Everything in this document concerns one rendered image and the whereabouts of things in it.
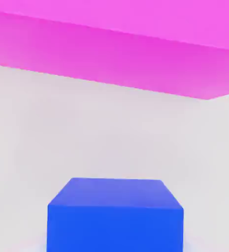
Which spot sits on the small blue cube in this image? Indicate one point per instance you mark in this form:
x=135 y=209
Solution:
x=115 y=226

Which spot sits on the large magenta box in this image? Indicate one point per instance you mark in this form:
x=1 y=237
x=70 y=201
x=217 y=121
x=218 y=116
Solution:
x=126 y=49

